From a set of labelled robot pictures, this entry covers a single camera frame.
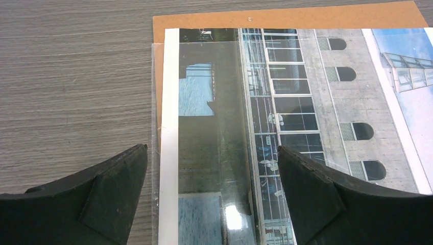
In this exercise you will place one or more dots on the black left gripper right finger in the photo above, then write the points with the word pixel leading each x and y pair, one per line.
pixel 327 206

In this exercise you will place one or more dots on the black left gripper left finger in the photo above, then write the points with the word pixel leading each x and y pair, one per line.
pixel 96 205

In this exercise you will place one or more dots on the building and sky photo print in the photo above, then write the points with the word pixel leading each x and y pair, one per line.
pixel 356 100

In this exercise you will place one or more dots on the brown fibreboard backing board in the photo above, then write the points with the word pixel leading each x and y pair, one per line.
pixel 403 14

